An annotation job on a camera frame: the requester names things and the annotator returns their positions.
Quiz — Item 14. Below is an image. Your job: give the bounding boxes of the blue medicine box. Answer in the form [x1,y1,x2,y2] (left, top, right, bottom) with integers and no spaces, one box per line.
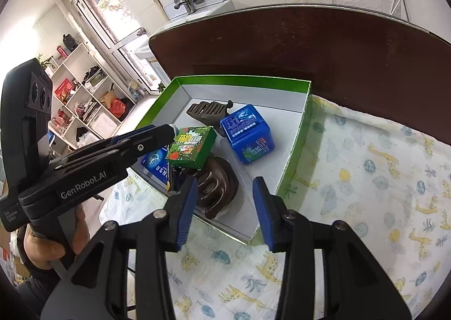
[140,145,177,194]

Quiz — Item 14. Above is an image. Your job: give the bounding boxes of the dark brown wooden headboard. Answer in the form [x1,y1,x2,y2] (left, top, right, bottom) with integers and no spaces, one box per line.
[148,5,451,146]

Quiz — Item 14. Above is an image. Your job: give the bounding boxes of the red box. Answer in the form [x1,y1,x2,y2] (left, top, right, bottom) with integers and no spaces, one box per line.
[54,79,74,102]

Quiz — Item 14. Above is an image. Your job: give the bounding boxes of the white storage shelf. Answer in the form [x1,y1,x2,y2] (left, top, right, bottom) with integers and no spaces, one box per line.
[35,41,142,151]

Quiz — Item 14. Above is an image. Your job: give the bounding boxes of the white sink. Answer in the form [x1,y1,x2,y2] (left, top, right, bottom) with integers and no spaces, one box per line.
[136,27,157,60]

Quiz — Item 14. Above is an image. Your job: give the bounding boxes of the blue plastic gum container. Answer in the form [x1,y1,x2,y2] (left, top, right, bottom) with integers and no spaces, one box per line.
[219,104,275,165]

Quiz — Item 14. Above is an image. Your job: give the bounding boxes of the red bag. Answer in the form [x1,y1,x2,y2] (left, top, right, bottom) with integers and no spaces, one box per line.
[110,97,127,120]

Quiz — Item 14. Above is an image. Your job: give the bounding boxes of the large glass window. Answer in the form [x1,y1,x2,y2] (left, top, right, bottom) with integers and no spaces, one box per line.
[72,0,166,95]

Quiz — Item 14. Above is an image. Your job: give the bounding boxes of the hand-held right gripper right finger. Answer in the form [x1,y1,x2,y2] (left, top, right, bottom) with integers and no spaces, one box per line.
[252,175,413,320]

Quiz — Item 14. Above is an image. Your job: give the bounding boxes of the giraffe printed blanket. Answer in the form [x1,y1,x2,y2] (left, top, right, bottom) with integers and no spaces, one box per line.
[100,94,451,320]

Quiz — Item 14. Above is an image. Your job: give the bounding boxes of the green cardboard box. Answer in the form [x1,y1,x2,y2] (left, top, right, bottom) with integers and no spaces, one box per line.
[134,76,313,245]

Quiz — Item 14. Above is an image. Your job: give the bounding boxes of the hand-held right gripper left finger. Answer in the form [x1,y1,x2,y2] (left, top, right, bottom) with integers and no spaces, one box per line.
[41,175,200,320]

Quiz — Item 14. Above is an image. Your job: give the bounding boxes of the brown hair claw clip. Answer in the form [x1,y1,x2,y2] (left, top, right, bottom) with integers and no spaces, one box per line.
[195,157,240,219]
[186,99,234,128]

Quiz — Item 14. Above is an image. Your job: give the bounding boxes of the person's left hand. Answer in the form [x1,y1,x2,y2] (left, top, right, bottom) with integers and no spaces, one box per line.
[23,205,91,270]

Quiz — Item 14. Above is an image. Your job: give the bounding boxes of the small green box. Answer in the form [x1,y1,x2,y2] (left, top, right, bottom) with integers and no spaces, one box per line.
[168,126,217,170]

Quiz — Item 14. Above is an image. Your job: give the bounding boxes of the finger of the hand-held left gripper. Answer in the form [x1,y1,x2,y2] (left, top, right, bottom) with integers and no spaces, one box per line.
[49,124,176,167]
[77,124,160,154]

